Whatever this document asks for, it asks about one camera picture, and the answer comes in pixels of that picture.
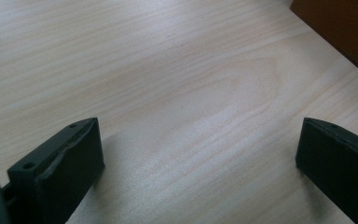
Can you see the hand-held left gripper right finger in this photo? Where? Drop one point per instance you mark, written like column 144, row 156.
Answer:
column 338, row 168

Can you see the brown wooden board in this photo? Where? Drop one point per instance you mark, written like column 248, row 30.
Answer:
column 348, row 28

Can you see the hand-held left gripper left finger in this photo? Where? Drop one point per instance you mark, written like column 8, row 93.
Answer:
column 62, row 174

